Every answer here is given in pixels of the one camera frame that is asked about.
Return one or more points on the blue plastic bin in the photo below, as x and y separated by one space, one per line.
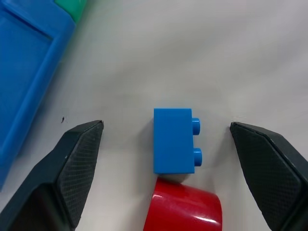
26 67

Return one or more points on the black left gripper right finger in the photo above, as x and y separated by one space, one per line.
272 168

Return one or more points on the blue studded building block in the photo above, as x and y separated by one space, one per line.
172 142

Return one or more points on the red cylinder block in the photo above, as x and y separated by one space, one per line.
184 207

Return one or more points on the green plastic bin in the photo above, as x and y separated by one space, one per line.
72 8

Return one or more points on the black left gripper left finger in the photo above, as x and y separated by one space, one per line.
69 168

